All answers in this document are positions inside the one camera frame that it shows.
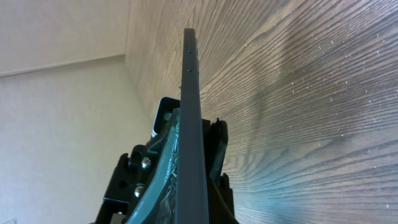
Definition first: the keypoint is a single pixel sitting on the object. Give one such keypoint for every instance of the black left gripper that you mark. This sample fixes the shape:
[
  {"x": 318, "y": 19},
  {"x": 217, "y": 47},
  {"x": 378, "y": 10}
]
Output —
[{"x": 140, "y": 179}]

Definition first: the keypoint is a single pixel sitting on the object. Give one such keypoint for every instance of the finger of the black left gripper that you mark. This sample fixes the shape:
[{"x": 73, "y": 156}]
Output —
[{"x": 215, "y": 139}]

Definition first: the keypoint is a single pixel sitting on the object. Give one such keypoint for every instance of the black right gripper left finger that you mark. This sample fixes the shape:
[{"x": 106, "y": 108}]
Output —
[{"x": 166, "y": 211}]

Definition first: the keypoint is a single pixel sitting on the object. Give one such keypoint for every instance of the blue Galaxy smartphone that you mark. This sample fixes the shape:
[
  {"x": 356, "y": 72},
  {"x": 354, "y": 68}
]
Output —
[{"x": 192, "y": 197}]

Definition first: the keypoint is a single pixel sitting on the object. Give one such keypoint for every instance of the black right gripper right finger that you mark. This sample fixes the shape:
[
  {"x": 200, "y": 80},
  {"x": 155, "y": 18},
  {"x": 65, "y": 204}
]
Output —
[{"x": 220, "y": 203}]

